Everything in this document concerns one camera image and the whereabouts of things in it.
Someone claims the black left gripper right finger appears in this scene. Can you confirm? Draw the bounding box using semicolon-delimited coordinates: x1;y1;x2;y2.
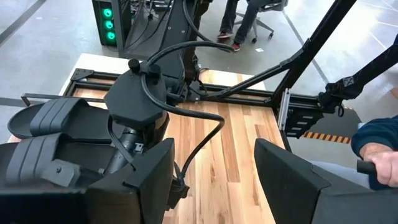
254;138;374;224

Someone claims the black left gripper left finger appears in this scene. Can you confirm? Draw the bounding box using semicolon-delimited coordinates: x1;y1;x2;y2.
83;138;175;224

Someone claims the black rubber slide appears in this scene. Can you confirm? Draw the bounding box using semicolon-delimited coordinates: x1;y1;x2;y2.
0;133;125;189
7;97;110;141

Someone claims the person's leg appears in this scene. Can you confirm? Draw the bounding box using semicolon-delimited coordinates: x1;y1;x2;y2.
310;160;374;191

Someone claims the yellow black hazard tape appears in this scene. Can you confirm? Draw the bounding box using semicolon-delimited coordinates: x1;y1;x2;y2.
303;130;352;145

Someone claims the person's hand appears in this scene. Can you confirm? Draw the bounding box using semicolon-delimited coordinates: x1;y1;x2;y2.
359;142;398;188

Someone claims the computer tower with green fans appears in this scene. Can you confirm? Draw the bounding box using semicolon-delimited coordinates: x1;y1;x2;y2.
91;0;133;47

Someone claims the grey office chair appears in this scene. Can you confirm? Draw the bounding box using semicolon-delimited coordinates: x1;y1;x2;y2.
234;0;289;44

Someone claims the person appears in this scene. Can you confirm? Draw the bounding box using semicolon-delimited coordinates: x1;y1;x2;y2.
216;0;271;52

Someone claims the black handle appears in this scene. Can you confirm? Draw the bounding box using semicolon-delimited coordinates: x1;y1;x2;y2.
356;159;377;175

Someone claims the silver frame bracket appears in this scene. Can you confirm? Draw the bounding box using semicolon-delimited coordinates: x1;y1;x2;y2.
277;88;292;131

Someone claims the thick black looped cable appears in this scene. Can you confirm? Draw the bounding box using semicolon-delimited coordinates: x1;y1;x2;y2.
140;73;226;187

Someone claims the black aluminium table frame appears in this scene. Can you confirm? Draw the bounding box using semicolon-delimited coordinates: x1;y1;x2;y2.
58;0;398;141

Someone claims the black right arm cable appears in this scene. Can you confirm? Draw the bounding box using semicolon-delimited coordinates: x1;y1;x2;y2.
146;40;236;68

